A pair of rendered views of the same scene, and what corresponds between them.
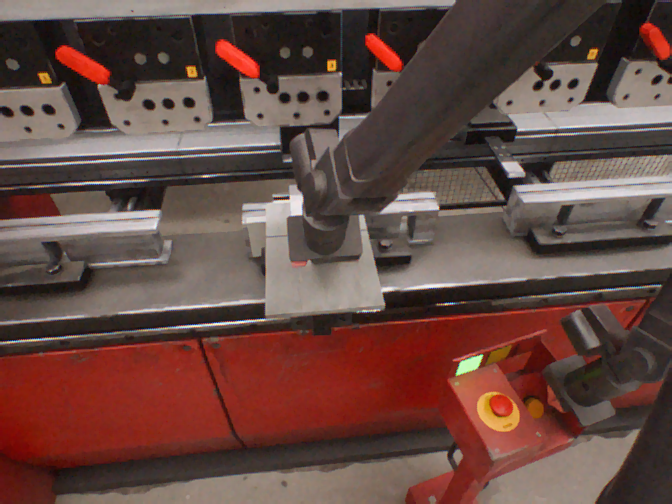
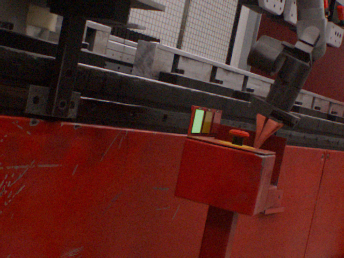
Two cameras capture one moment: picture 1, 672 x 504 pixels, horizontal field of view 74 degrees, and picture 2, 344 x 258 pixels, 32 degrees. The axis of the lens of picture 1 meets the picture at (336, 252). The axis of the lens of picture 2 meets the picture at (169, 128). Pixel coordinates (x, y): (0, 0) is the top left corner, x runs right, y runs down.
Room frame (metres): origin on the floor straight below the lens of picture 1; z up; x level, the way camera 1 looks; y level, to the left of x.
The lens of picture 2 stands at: (-0.29, 0.71, 0.85)
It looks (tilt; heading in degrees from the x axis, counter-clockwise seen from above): 3 degrees down; 310
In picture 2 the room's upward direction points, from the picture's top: 11 degrees clockwise
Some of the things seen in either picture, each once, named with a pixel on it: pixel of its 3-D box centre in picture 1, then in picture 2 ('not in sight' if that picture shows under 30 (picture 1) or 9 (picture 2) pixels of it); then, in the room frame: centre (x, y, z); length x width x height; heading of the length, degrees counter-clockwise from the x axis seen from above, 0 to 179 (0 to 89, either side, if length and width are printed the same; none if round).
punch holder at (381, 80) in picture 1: (418, 57); not in sight; (0.71, -0.13, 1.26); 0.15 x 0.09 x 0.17; 96
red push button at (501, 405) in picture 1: (499, 408); (237, 139); (0.36, -0.28, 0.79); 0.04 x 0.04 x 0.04
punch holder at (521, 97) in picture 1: (541, 52); not in sight; (0.73, -0.33, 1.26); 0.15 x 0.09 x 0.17; 96
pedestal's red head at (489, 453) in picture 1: (512, 405); (234, 158); (0.39, -0.33, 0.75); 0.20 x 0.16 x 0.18; 109
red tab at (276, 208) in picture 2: not in sight; (273, 201); (0.64, -0.99, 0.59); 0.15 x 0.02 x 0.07; 96
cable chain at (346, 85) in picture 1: (381, 90); not in sight; (1.11, -0.12, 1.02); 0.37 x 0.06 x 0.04; 96
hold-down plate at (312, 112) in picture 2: not in sight; (307, 112); (0.78, -1.36, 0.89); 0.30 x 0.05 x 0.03; 96
